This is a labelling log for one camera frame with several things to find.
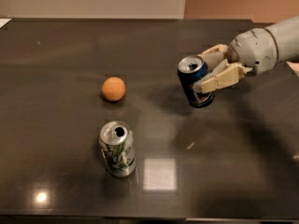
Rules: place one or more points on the orange fruit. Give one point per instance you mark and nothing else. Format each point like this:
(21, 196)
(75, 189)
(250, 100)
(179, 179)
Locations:
(113, 89)

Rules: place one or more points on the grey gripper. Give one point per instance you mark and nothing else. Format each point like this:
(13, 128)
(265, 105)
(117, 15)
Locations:
(253, 51)

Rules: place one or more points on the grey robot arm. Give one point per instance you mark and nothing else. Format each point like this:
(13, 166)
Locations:
(286, 35)

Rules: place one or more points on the green and silver soda can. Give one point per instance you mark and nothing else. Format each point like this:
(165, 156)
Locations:
(116, 140)

